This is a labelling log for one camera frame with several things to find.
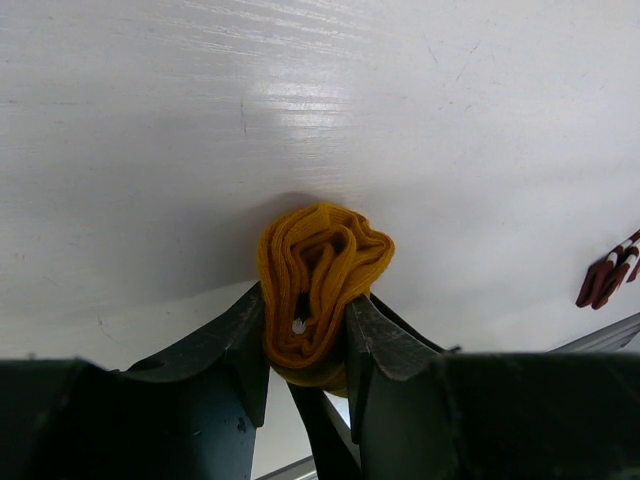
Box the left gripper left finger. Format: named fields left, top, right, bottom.
left=1, top=287, right=269, bottom=479

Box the aluminium rail frame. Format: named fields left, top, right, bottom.
left=251, top=314, right=639, bottom=479

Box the mustard yellow sock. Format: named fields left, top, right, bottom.
left=257, top=203, right=395, bottom=397

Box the taupe maroon-cuffed sock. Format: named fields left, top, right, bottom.
left=575, top=231, right=639, bottom=310

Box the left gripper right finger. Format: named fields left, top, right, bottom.
left=345, top=297, right=639, bottom=479

